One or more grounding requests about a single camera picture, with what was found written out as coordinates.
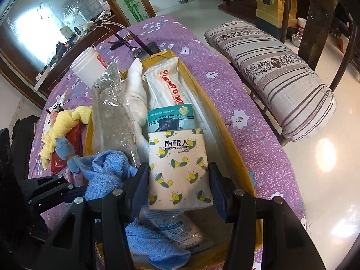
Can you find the yellow plush toy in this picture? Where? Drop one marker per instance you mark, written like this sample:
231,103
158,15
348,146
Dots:
60,123

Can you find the white fluffy towel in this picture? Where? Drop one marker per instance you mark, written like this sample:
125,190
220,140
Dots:
136,90

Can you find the metal kettle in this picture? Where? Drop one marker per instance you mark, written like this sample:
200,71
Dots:
296,39

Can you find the black phone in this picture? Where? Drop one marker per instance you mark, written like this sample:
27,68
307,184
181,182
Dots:
153,47

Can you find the lemon print tissue pack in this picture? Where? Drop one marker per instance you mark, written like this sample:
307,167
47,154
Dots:
180,168

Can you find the black chair back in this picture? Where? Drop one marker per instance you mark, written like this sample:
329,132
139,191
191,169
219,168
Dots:
25,143

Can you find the purple floral tablecloth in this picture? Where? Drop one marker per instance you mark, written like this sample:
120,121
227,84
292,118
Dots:
253,157

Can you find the dark wooden chair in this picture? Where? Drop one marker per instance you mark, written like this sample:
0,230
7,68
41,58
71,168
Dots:
317,19

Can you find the white bucket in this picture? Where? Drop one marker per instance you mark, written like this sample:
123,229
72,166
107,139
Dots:
302,25

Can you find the small blue plush piece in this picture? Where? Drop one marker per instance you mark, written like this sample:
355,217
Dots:
63,149

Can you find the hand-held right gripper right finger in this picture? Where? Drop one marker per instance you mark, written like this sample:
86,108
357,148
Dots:
218,191

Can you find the pink plush toy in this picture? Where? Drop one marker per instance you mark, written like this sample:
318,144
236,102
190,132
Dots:
53,115

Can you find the blue towel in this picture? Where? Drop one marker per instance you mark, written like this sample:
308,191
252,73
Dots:
107,174

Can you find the striped bench cushion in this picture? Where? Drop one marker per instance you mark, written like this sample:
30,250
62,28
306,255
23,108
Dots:
270,73

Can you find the teal packet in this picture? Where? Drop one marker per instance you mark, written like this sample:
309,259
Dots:
171,118

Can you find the white plastic packet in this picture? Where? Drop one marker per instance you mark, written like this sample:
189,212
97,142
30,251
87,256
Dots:
174,230

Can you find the wooden cabinet with mirror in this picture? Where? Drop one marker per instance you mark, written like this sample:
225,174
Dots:
50,28

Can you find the cardboard box with yellow tape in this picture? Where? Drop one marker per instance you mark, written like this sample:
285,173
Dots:
225,135

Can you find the long white packet red print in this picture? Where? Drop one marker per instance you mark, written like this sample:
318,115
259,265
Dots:
168,84

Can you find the golden pillar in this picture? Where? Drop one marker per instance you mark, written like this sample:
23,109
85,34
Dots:
274,0

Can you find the clear bag with grey cloth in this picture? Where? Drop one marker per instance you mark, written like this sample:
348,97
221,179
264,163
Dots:
112,123

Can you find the white paper pad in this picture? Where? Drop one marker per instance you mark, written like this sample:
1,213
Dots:
60,98

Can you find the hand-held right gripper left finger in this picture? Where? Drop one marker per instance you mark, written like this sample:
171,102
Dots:
142,185

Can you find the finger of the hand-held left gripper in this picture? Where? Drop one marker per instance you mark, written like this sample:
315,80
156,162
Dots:
47,187

